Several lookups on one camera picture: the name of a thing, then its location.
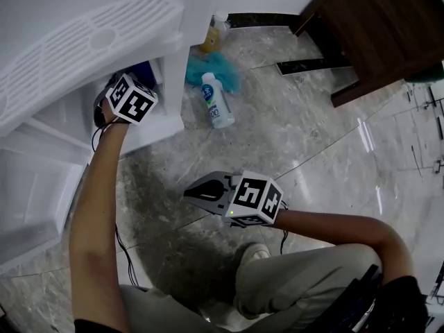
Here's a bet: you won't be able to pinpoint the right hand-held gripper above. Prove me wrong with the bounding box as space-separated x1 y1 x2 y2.
182 170 285 229

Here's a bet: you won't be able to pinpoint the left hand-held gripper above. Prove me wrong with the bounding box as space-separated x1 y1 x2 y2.
93 74 159 128

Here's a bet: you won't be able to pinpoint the blue cloth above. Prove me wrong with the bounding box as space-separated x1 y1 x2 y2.
130 62 155 90

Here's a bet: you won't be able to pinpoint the person's right forearm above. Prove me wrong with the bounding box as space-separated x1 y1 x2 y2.
275 209 416 287

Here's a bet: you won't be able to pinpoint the person's left forearm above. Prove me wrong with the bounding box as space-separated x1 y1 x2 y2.
68 117 132 326

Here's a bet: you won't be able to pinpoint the teal fluffy cloth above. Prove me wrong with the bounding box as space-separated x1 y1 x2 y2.
184 51 243 94

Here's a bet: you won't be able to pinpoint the dark wooden cabinet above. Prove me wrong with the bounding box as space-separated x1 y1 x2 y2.
290 0 444 109

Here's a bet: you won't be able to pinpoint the white shoe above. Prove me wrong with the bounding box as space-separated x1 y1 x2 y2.
240 242 272 266

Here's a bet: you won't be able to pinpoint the white plastic bottle blue label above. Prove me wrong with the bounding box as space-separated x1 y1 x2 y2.
200 71 236 130

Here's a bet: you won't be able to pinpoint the bottle of orange liquid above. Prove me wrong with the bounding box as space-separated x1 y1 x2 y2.
198 10 232 56

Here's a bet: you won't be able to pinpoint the beige trousers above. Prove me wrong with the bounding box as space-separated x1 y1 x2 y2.
117 243 383 333

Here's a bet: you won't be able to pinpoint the black waist pack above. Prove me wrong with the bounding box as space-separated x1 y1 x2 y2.
310 264 384 333

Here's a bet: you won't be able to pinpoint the black shirt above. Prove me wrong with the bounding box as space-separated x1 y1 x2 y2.
73 275 430 333

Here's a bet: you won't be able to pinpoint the dark green bin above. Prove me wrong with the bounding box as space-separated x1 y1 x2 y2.
403 60 444 85

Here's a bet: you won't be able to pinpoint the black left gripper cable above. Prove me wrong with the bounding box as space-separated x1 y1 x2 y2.
91 122 140 288

